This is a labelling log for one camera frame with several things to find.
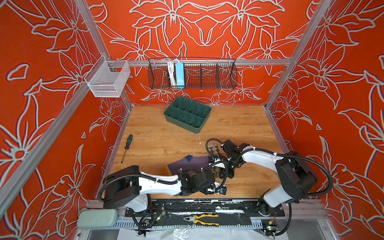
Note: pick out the green handled screwdriver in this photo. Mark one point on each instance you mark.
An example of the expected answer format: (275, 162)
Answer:
(127, 146)

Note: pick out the pale green pad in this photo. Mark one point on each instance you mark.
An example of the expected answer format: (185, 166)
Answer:
(97, 218)

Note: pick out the yellow handled pliers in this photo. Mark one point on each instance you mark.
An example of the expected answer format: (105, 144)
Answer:
(197, 219)

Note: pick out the light blue box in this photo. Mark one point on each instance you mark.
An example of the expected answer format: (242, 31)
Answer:
(180, 76)

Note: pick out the beige brown argyle sock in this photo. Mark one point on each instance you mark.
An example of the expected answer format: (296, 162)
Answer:
(215, 150)

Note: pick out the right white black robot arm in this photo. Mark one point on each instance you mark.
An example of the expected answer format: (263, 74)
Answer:
(295, 175)

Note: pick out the black wire wall basket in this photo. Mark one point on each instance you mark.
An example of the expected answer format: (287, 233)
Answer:
(200, 74)

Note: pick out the white mesh wall basket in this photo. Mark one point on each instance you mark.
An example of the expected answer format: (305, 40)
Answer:
(107, 79)

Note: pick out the green divided organizer tray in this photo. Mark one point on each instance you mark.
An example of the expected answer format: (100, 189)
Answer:
(187, 114)

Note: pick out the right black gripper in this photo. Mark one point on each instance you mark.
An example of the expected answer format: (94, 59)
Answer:
(229, 174)

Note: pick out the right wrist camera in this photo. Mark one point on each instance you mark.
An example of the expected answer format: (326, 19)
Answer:
(220, 164)

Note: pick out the purple yellow blue sock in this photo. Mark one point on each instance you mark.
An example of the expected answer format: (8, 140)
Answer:
(188, 163)

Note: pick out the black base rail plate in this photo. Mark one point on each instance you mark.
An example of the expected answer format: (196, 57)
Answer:
(248, 207)

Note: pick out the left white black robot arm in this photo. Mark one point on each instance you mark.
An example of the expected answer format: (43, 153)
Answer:
(131, 188)

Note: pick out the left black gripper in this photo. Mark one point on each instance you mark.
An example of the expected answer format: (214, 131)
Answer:
(206, 191)

